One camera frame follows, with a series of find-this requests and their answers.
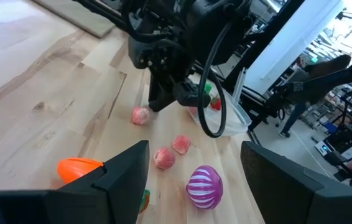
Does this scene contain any pink toy garlic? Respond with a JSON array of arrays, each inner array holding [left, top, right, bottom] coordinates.
[[131, 106, 151, 126], [171, 134, 192, 156], [152, 147, 177, 170]]

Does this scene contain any orange green toy carrot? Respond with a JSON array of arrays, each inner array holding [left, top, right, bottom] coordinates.
[[138, 189, 151, 215]]

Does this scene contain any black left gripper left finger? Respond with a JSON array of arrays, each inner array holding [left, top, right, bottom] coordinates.
[[0, 139, 151, 224]]

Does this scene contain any white wall panel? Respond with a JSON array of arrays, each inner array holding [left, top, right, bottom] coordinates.
[[243, 0, 345, 96]]

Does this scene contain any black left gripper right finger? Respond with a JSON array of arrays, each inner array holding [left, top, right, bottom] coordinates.
[[240, 141, 352, 224]]

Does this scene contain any clear plastic tupperware container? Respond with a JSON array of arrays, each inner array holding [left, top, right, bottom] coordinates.
[[185, 81, 252, 137]]

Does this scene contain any black frame post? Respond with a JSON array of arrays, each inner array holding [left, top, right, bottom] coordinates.
[[221, 0, 306, 93]]

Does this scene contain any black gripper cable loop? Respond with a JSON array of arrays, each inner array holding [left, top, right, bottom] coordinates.
[[197, 21, 228, 139]]

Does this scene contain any grey mat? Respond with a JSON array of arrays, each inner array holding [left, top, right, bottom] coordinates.
[[32, 0, 116, 39]]

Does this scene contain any purple white striped toy onion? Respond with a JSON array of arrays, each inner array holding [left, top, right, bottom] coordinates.
[[185, 165, 225, 210]]

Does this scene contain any orange toy vegetable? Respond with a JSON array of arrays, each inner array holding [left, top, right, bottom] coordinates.
[[56, 157, 104, 185]]

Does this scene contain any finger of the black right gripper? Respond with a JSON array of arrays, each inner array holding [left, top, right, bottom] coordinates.
[[147, 73, 178, 113], [174, 80, 211, 108]]

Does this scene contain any person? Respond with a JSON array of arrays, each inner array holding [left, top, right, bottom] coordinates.
[[278, 54, 352, 139]]

